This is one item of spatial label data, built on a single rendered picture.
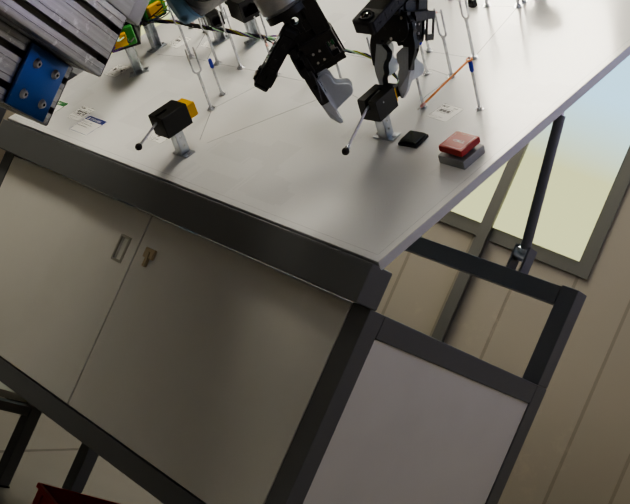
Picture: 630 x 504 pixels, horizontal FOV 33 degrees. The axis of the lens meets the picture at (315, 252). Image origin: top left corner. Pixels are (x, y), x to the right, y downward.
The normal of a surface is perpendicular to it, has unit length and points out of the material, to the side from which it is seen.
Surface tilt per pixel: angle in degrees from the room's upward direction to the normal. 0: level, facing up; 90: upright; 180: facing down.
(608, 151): 90
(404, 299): 90
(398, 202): 54
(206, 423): 90
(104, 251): 90
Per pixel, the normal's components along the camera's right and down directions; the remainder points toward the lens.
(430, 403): 0.68, 0.27
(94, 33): 0.87, 0.37
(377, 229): -0.26, -0.78
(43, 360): -0.61, -0.30
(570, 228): -0.29, -0.16
